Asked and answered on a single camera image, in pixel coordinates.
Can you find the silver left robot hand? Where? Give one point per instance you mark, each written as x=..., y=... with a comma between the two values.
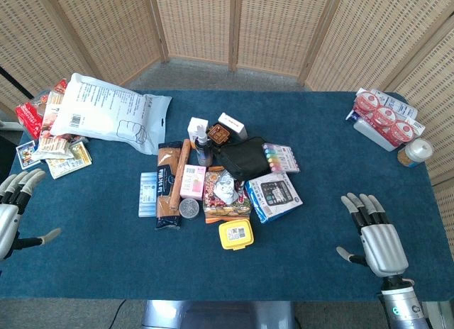
x=9, y=222

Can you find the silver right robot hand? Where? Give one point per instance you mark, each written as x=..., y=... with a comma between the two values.
x=384, y=249

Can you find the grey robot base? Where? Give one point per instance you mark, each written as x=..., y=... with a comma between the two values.
x=216, y=315

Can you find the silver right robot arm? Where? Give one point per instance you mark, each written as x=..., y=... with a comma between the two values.
x=402, y=306

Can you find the small colourful game case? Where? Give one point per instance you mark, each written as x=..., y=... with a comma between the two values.
x=27, y=154

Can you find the calculator retail box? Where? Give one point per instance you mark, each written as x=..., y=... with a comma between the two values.
x=275, y=198

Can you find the light blue packet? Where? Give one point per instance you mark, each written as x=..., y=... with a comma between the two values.
x=147, y=196

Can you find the yellow plastic lidded box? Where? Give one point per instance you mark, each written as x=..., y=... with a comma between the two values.
x=236, y=234

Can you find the spaghetti pasta packet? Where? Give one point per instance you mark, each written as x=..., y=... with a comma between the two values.
x=180, y=176

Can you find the pink paper box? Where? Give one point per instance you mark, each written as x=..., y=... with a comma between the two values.
x=192, y=183

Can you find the white box red print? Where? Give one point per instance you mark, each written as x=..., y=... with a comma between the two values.
x=234, y=125

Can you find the brown square box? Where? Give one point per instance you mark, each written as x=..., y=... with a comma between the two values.
x=218, y=134

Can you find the white tall carton box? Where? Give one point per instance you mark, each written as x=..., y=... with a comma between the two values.
x=195, y=127

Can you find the blue carpet table cover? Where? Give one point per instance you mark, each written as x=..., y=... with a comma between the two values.
x=312, y=237

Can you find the small snack card packets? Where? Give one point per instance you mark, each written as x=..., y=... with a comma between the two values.
x=71, y=162

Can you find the white biscuit packet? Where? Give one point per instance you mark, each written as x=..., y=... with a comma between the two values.
x=52, y=146

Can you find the jar with white lid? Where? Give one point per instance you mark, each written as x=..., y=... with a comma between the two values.
x=415, y=153

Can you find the red snack package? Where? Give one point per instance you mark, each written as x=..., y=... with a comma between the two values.
x=28, y=118

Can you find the beige wafer snack pack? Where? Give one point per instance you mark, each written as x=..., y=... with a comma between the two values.
x=52, y=107

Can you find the red lid cup multipack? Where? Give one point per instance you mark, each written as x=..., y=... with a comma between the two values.
x=384, y=118

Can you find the colourful highlighter pen pack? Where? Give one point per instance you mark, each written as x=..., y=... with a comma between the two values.
x=282, y=158

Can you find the small red snack packet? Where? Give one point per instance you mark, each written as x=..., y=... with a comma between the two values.
x=60, y=86

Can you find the large white plastic bag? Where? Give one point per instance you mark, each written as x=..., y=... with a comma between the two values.
x=106, y=109

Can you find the dark blue pasta pack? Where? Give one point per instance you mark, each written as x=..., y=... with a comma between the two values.
x=166, y=201

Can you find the bamboo folding screen panel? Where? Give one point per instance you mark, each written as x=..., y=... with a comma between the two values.
x=32, y=45
x=372, y=38
x=106, y=27
x=436, y=95
x=280, y=27
x=195, y=24

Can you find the colourful floral snack bag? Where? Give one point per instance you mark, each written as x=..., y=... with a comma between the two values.
x=221, y=208

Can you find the black zip pouch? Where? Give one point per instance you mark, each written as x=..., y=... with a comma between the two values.
x=243, y=157

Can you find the white cat print packet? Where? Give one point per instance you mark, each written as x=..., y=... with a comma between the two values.
x=225, y=190

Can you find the round grey tin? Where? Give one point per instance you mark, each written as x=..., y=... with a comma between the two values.
x=189, y=208

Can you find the dark spray bottle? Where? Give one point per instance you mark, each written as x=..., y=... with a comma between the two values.
x=204, y=153

